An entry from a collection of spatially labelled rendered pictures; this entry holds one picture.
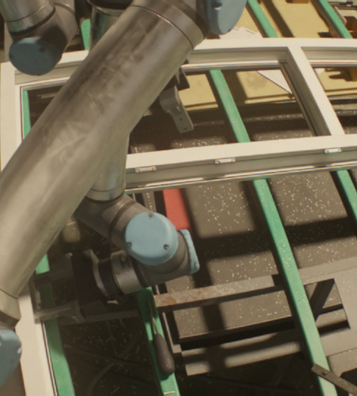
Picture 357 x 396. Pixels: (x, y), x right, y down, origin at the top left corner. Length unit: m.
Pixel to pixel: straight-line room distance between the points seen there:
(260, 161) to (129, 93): 0.94
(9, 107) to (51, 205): 1.03
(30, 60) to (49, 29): 0.06
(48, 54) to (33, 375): 0.64
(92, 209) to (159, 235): 0.14
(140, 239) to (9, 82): 0.79
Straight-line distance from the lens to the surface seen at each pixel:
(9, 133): 1.83
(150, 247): 1.33
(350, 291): 1.70
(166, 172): 1.76
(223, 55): 2.10
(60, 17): 1.21
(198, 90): 2.36
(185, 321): 1.89
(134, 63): 0.91
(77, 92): 0.91
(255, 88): 2.41
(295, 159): 1.84
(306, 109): 2.02
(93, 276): 1.51
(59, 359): 1.52
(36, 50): 1.16
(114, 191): 1.36
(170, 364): 1.48
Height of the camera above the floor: 2.23
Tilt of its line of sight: 51 degrees down
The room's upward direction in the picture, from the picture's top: 5 degrees clockwise
